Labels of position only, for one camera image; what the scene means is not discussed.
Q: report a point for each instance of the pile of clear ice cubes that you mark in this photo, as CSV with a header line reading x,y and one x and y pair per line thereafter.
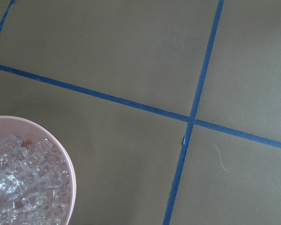
x,y
34,183

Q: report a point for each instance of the pink bowl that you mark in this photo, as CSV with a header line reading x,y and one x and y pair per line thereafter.
x,y
31,132

